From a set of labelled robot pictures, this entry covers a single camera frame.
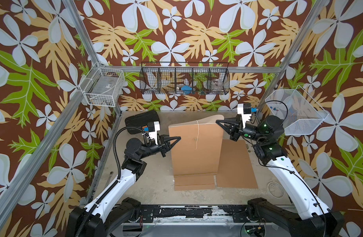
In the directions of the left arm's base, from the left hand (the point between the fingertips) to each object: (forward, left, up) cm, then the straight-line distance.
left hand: (179, 137), depth 64 cm
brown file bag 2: (-3, -9, -6) cm, 11 cm away
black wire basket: (+50, -3, -3) cm, 50 cm away
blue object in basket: (+41, -4, -5) cm, 41 cm away
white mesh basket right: (+19, -66, -5) cm, 69 cm away
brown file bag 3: (0, -35, -35) cm, 50 cm away
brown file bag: (-8, -10, -35) cm, 37 cm away
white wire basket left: (+36, +46, 0) cm, 58 cm away
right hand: (+3, -16, +7) cm, 17 cm away
